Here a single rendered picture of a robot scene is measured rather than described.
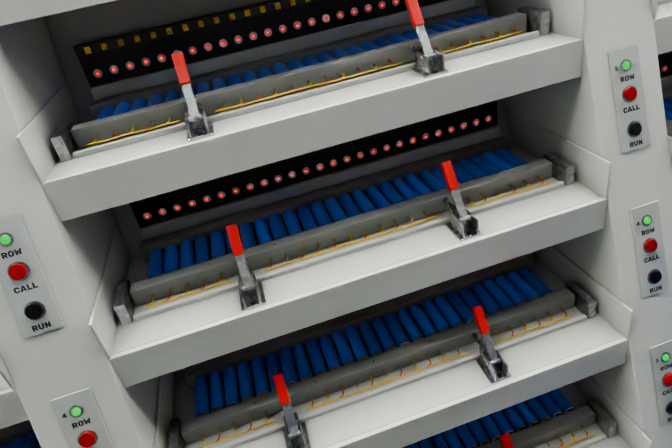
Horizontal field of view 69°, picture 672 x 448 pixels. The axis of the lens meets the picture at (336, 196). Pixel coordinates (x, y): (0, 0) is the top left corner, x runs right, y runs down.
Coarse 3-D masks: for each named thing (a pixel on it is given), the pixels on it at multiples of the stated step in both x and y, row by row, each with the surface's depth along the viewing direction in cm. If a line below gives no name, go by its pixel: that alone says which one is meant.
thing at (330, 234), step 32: (544, 160) 66; (448, 192) 64; (480, 192) 65; (512, 192) 64; (352, 224) 62; (384, 224) 63; (224, 256) 60; (256, 256) 60; (288, 256) 61; (160, 288) 58; (192, 288) 60
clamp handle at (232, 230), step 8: (232, 232) 56; (232, 240) 55; (240, 240) 56; (232, 248) 55; (240, 248) 55; (240, 256) 56; (240, 264) 55; (240, 272) 55; (248, 272) 55; (248, 280) 55
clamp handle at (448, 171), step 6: (444, 162) 59; (450, 162) 60; (444, 168) 59; (450, 168) 59; (444, 174) 60; (450, 174) 59; (450, 180) 59; (456, 180) 59; (450, 186) 59; (456, 186) 59; (456, 192) 59; (456, 198) 59; (456, 204) 59; (462, 204) 59; (462, 210) 59; (462, 216) 59
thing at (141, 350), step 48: (432, 144) 73; (528, 144) 74; (288, 192) 70; (576, 192) 63; (432, 240) 60; (480, 240) 58; (528, 240) 60; (288, 288) 57; (336, 288) 56; (384, 288) 58; (96, 336) 50; (144, 336) 54; (192, 336) 53; (240, 336) 55
